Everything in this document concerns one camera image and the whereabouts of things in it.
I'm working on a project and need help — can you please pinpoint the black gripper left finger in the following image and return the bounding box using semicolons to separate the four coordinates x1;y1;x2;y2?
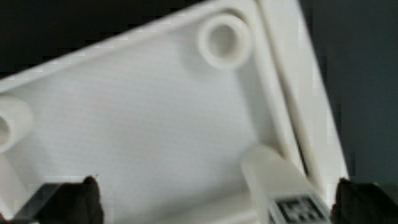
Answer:
36;174;107;224

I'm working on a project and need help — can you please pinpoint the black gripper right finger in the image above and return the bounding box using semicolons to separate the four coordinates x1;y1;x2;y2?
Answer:
331;179;398;224

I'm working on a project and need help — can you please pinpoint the white desk leg with tag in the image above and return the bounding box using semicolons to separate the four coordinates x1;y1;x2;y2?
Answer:
242;145;333;224

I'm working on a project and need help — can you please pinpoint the white desk top tray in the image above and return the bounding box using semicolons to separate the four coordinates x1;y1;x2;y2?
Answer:
0;0;301;224

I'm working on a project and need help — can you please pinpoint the white L-shaped fence wall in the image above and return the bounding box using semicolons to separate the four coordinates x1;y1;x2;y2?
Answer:
260;0;349;202

